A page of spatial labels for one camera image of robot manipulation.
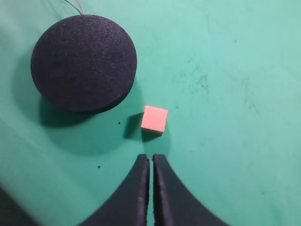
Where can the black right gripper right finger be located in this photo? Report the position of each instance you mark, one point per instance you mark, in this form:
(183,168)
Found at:
(174,204)

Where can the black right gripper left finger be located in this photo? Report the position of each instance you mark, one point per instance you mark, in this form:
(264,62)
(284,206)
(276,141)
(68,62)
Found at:
(128,205)

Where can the pink cube block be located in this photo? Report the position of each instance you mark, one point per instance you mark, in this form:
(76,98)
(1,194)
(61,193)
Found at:
(154,119)

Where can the black round turntable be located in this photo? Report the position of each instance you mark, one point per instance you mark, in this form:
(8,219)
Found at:
(84,63)

